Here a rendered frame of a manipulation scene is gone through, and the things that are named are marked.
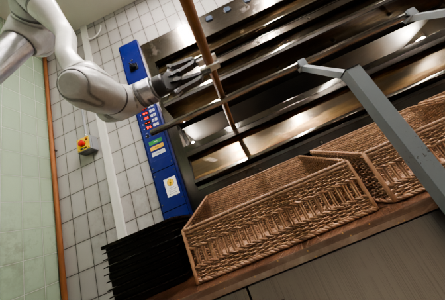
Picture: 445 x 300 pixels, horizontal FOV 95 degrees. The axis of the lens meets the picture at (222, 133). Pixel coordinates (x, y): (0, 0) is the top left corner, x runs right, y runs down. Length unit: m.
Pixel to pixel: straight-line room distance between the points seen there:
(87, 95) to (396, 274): 0.83
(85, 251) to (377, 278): 1.39
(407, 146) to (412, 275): 0.29
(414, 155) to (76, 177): 1.66
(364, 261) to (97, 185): 1.38
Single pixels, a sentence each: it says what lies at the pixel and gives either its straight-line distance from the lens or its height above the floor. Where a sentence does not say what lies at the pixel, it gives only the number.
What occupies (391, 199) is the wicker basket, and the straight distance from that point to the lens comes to 0.75.
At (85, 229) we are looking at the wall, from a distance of 1.57.
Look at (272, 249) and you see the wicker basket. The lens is 0.67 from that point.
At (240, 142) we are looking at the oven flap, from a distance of 1.22.
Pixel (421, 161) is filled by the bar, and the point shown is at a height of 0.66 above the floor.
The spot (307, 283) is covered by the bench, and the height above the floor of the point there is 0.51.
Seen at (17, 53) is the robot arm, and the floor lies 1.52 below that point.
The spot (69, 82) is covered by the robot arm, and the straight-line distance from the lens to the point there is 0.60.
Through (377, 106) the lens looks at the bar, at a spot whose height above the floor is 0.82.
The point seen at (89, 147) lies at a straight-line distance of 1.56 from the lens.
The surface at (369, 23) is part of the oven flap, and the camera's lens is 1.62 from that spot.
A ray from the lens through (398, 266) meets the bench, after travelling 0.69.
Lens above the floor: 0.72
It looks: 21 degrees up
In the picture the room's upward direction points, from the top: 23 degrees counter-clockwise
